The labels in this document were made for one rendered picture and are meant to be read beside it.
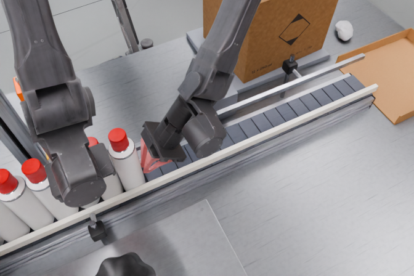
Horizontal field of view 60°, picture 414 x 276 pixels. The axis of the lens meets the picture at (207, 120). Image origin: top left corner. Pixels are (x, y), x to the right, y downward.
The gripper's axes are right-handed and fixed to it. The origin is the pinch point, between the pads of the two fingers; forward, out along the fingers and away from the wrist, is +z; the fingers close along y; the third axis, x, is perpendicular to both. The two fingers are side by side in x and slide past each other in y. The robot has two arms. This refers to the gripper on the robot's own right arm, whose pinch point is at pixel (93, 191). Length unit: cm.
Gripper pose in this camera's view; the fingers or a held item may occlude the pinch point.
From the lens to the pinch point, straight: 71.0
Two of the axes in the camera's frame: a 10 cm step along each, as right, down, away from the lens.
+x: -4.5, -7.2, 5.3
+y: 8.9, -3.7, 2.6
